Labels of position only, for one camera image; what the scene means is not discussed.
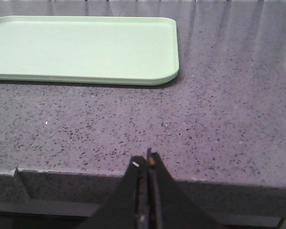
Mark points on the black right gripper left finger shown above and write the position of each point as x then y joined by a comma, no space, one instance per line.
126,208

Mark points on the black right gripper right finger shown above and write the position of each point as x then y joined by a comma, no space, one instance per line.
170,207

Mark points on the light green rectangular tray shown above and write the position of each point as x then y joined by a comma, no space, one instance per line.
85,49

